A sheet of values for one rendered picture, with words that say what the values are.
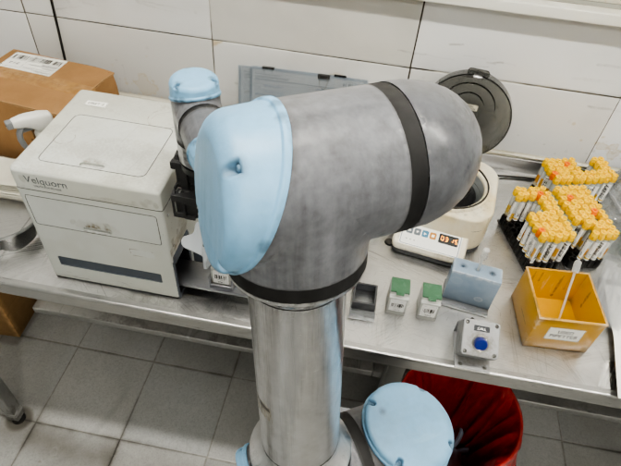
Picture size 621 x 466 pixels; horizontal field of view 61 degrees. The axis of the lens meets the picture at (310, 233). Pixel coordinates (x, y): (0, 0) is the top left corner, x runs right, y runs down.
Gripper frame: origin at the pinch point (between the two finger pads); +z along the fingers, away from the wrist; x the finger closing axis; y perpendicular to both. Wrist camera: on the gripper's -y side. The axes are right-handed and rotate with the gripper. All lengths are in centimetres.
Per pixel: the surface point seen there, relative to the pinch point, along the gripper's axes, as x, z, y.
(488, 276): -7, 5, -54
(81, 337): -30, 103, 71
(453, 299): -7, 14, -49
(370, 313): 0.6, 13.6, -31.3
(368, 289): -5.1, 13.1, -30.3
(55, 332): -29, 103, 81
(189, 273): 0.4, 11.1, 7.4
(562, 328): 0, 8, -68
